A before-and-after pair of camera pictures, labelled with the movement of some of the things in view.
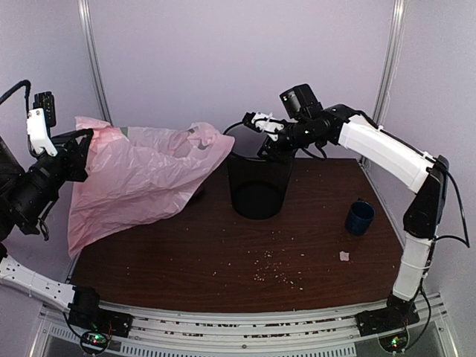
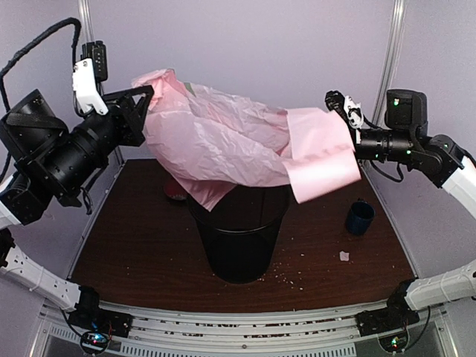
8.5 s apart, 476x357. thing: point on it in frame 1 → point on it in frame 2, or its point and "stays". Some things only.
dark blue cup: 359,219 stays
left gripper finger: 79,142 → 143,105
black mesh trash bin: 259,186 → 241,231
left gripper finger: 88,132 → 147,91
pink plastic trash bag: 135,172 → 207,143
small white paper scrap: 344,256 stays
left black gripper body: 62,145 → 126,132
